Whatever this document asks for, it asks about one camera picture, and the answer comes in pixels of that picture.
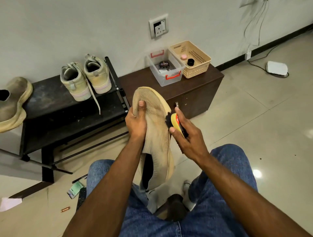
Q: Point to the small black round cap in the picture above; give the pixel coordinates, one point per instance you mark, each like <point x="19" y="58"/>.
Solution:
<point x="190" y="62"/>

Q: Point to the white paper sheet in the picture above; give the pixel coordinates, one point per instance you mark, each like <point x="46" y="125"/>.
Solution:
<point x="10" y="204"/>

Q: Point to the small brass cylinder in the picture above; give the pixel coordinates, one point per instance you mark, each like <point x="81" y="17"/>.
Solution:
<point x="65" y="209"/>

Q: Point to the person's leg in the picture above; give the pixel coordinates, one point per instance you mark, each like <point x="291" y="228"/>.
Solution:
<point x="139" y="215"/>
<point x="234" y="171"/>

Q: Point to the white router box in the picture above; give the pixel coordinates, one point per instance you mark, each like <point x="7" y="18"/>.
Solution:
<point x="277" y="68"/>

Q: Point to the person's right forearm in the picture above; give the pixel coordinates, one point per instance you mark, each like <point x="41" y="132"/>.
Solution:
<point x="249" y="200"/>

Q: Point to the white wall plug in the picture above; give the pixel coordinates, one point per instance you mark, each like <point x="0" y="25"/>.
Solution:
<point x="248" y="55"/>

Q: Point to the worn tan slip-on shoe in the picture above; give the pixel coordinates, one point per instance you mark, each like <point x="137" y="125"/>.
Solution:
<point x="10" y="105"/>
<point x="159" y="141"/>

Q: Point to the black pen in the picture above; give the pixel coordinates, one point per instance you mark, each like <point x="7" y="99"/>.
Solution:
<point x="79" y="178"/>

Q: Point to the pale green lace-up shoe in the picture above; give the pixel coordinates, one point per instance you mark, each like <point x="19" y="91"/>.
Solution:
<point x="98" y="74"/>
<point x="75" y="83"/>

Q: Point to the dark brown wooden cabinet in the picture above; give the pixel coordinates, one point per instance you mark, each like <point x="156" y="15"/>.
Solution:
<point x="195" y="85"/>

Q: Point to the person's left hand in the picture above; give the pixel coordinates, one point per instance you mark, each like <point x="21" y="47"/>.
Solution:
<point x="137" y="126"/>

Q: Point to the person's left forearm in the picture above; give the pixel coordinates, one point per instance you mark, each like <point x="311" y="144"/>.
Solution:
<point x="102" y="195"/>

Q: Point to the green paper packet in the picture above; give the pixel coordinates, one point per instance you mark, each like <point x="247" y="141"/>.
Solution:
<point x="75" y="189"/>

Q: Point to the person's right leg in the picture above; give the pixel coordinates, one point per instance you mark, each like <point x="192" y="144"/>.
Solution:
<point x="234" y="171"/>

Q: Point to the black remote control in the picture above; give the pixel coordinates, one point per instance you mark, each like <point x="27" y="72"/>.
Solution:
<point x="80" y="198"/>

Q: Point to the pink round lid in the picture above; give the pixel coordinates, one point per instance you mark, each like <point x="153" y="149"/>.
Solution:
<point x="184" y="56"/>

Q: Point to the person's right hand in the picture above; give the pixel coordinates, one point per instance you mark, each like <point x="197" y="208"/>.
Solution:
<point x="193" y="141"/>

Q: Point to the black round polish tin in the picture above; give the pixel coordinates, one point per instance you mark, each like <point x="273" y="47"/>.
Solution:
<point x="164" y="64"/>

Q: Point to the beige plastic basket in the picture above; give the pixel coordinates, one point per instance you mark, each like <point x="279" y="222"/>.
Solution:
<point x="198" y="58"/>

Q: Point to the black orange shoe brush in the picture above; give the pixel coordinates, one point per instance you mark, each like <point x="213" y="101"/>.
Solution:
<point x="173" y="122"/>

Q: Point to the black metal shoe rack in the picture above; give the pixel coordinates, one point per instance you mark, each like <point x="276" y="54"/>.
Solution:
<point x="73" y="117"/>

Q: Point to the person's left leg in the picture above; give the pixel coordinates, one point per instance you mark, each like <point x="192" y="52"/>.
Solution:
<point x="139" y="215"/>

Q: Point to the clear plastic storage box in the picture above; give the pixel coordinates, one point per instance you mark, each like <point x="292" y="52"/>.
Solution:
<point x="167" y="77"/>

